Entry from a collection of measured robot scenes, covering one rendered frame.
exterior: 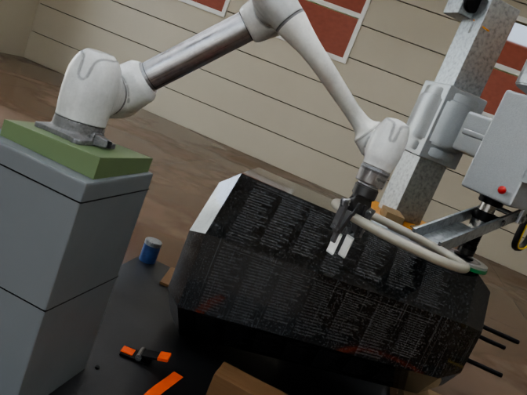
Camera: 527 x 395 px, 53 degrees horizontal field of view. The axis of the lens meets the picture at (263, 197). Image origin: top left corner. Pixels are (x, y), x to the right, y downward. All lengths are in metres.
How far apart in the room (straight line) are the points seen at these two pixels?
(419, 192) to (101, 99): 1.98
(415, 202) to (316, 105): 5.50
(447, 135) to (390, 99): 5.38
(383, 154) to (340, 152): 6.84
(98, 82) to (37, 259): 0.54
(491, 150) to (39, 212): 1.68
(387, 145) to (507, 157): 0.81
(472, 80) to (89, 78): 2.11
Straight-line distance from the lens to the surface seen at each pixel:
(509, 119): 2.33
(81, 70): 1.68
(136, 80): 1.83
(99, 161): 1.54
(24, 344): 1.75
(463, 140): 3.05
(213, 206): 2.23
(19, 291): 1.70
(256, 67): 8.75
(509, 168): 2.29
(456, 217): 2.30
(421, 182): 3.11
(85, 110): 1.67
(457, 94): 3.06
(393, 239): 1.58
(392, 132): 1.59
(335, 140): 8.43
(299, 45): 1.62
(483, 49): 3.16
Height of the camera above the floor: 1.23
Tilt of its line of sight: 12 degrees down
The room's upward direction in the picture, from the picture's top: 22 degrees clockwise
